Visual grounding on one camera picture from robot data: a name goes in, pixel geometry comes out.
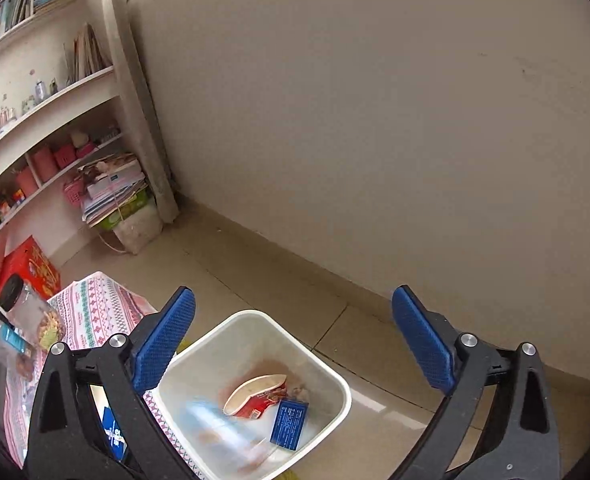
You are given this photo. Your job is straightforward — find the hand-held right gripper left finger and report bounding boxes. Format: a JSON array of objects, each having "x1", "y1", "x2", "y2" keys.
[{"x1": 25, "y1": 285, "x2": 201, "y2": 480}]

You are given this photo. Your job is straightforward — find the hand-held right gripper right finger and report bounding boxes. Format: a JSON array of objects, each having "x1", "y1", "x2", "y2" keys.
[{"x1": 391, "y1": 285, "x2": 561, "y2": 480}]

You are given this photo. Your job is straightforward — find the white plastic trash bin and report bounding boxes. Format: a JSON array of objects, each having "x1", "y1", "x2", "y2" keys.
[{"x1": 152, "y1": 309, "x2": 352, "y2": 480}]

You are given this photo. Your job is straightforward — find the patterned pink tablecloth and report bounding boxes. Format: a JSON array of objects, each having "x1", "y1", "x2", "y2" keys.
[{"x1": 2, "y1": 271, "x2": 201, "y2": 480}]

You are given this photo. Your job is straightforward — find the clear plastic wrapper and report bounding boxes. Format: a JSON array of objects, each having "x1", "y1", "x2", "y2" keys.
[{"x1": 182, "y1": 400, "x2": 276, "y2": 466}]

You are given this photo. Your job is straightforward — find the blue packet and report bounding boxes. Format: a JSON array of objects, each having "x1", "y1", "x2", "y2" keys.
[{"x1": 97, "y1": 400, "x2": 128, "y2": 461}]

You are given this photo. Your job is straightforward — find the crushed red paper cup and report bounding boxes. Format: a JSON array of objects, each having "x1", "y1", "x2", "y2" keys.
[{"x1": 223, "y1": 374, "x2": 288, "y2": 420}]

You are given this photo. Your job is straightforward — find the white storage box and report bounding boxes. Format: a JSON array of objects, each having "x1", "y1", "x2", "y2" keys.
[{"x1": 112, "y1": 205, "x2": 163, "y2": 255}]

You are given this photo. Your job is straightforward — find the clear jar with black lid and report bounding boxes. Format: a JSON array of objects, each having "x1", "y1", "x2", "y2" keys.
[{"x1": 0, "y1": 274, "x2": 67, "y2": 353}]

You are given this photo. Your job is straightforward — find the red cardboard box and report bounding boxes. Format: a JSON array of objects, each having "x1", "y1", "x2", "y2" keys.
[{"x1": 0, "y1": 235, "x2": 62, "y2": 301}]

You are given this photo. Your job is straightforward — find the small blue box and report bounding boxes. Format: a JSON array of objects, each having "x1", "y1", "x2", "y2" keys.
[{"x1": 270, "y1": 399, "x2": 310, "y2": 452}]

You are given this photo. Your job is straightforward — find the blue label jar with nuts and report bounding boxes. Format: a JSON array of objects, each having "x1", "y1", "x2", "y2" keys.
[{"x1": 0, "y1": 312, "x2": 38, "y2": 378}]

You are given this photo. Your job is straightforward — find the stack of books and papers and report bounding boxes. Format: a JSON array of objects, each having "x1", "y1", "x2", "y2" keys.
[{"x1": 77, "y1": 152, "x2": 153, "y2": 228}]

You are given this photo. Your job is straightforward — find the white bookshelf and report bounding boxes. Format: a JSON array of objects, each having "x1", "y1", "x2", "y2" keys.
[{"x1": 0, "y1": 0, "x2": 140, "y2": 281}]

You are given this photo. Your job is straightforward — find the leaning books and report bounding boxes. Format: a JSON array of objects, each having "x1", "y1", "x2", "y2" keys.
[{"x1": 65, "y1": 24, "x2": 113, "y2": 83}]

